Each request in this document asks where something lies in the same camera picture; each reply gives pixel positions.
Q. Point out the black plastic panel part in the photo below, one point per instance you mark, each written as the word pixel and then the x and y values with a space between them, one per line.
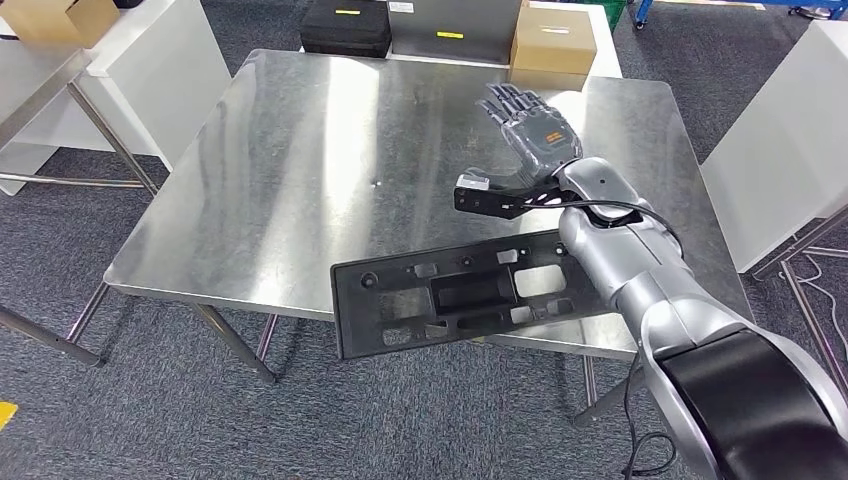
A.
pixel 371 318

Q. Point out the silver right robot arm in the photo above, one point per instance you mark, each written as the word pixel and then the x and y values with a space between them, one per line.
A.
pixel 629 265

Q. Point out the black case with yellow label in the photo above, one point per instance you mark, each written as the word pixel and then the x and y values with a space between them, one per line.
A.
pixel 344 33

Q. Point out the grey metal box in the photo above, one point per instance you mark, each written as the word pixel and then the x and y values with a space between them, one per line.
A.
pixel 464 16

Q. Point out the brown cardboard box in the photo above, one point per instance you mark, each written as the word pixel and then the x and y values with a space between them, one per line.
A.
pixel 553 46
pixel 60 20

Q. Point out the yellow floor tape square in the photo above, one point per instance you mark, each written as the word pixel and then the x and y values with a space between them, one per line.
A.
pixel 6 416

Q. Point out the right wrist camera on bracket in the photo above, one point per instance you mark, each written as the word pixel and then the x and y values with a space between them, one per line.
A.
pixel 484 202

